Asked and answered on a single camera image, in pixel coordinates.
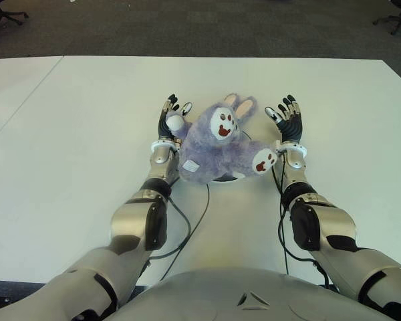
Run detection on robot torso grey shell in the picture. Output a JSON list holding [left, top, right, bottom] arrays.
[[110, 269, 401, 321]]

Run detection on purple plush bunny doll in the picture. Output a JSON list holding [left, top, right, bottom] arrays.
[[164, 93, 278, 186]]

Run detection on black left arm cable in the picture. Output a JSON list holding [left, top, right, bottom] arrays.
[[149, 182, 211, 279]]

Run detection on black office chair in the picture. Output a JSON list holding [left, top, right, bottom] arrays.
[[0, 0, 30, 27], [372, 0, 401, 37]]

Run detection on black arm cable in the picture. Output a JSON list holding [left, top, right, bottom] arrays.
[[149, 182, 211, 279], [270, 150, 331, 288]]

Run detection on white plate black rim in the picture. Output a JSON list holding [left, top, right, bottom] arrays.
[[212, 129, 255, 183]]

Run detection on robot right hand black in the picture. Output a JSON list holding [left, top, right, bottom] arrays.
[[265, 94, 304, 144]]

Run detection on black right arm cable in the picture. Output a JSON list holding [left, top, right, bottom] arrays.
[[270, 150, 331, 288]]

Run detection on robot left hand black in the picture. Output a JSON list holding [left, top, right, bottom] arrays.
[[157, 93, 194, 141]]

